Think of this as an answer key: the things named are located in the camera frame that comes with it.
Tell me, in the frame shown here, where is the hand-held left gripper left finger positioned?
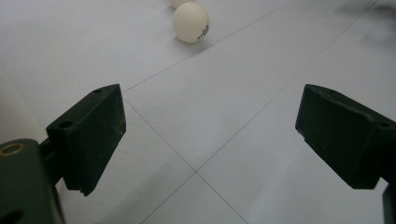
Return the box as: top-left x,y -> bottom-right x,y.
40,83 -> 127,198

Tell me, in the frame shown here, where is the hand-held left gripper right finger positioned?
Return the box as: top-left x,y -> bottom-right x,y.
294,83 -> 396,190

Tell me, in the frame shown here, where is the white ping pong ball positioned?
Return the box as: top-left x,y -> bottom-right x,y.
169,0 -> 197,9
172,1 -> 211,44

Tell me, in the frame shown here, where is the white table cover sheet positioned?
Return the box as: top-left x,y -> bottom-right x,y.
0,0 -> 396,224

